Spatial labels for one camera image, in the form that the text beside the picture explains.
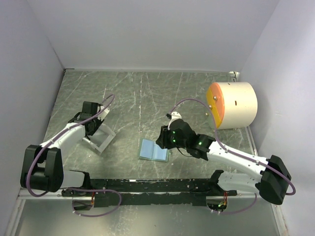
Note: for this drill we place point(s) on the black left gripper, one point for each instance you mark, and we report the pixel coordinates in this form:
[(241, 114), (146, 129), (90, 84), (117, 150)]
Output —
[(99, 122)]

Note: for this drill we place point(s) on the white cylinder with orange lid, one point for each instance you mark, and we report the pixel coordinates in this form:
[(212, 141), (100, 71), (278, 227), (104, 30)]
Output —
[(233, 104)]

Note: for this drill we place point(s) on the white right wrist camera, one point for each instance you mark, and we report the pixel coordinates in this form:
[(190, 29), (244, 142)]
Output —
[(173, 117)]

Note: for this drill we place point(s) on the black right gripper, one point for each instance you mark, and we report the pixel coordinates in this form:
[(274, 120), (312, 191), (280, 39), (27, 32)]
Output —
[(163, 139)]

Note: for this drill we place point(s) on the green card holder wallet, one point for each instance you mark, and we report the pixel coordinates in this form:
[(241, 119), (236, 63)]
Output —
[(149, 150)]

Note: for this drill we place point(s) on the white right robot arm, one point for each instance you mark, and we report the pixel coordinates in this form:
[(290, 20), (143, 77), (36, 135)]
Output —
[(267, 177)]

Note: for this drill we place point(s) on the white card tray box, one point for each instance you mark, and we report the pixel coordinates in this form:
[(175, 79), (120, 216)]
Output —
[(101, 138)]

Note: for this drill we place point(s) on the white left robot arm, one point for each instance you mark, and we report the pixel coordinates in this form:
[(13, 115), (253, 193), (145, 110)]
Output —
[(42, 169)]

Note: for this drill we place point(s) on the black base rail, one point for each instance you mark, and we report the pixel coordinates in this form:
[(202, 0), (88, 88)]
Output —
[(145, 192)]

